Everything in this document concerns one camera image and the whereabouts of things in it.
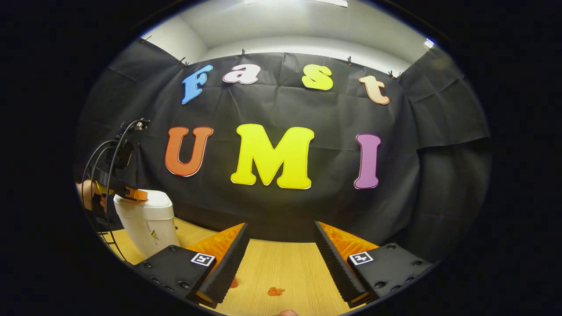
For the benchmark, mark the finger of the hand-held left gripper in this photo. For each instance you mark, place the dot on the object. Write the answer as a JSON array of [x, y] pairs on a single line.
[[136, 194]]

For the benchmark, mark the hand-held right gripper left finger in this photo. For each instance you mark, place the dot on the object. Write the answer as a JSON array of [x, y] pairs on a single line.
[[228, 263]]

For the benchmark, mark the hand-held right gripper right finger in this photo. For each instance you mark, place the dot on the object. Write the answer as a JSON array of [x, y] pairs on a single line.
[[333, 263]]

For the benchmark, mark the white desktop garbage bin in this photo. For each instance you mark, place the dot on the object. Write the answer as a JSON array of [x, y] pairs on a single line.
[[149, 228]]

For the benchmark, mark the orange paper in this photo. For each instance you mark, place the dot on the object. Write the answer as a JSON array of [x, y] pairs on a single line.
[[275, 291]]

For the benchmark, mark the wooden desktop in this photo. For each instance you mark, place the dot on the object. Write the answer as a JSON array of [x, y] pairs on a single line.
[[285, 263]]

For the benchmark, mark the black backdrop cloth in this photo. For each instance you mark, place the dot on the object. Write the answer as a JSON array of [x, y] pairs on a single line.
[[333, 109]]

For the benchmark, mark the row of black cloth clips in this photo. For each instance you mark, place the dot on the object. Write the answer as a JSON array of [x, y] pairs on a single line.
[[243, 54]]

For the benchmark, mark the white ceiling light panel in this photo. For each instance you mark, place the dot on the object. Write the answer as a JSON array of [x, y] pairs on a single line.
[[325, 2]]

